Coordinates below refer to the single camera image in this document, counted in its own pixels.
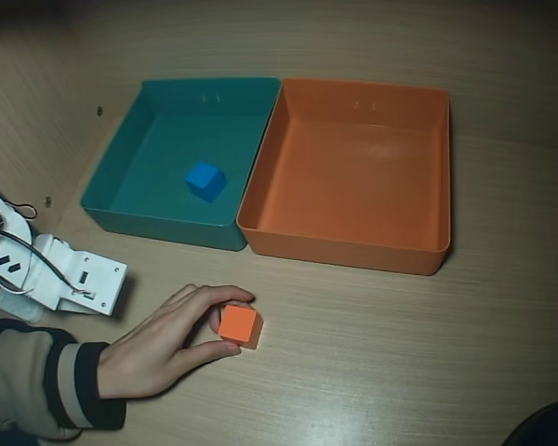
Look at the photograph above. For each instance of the teal plastic box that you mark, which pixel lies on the teal plastic box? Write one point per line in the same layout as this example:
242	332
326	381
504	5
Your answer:
167	139

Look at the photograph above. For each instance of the dark round object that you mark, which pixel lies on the dark round object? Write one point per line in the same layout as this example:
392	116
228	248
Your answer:
548	425

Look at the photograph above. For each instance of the orange plastic box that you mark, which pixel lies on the orange plastic box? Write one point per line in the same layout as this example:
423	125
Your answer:
353	186

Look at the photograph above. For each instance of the forearm in beige black sleeve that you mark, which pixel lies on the forearm in beige black sleeve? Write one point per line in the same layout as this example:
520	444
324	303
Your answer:
23	376

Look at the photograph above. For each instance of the bare human hand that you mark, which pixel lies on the bare human hand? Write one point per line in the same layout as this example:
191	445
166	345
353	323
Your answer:
158	348

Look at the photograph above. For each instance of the orange cube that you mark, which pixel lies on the orange cube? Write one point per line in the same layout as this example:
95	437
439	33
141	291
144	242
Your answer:
237	323

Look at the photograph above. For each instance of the white foam base pad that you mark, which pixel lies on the white foam base pad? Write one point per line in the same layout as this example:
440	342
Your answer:
18	306

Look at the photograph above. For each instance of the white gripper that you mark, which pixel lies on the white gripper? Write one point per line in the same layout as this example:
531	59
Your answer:
99	279

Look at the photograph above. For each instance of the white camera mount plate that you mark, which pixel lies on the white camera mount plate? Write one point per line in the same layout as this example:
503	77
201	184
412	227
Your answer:
102	281

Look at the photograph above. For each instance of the blue cube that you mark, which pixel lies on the blue cube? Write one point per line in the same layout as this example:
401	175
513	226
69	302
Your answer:
203	179

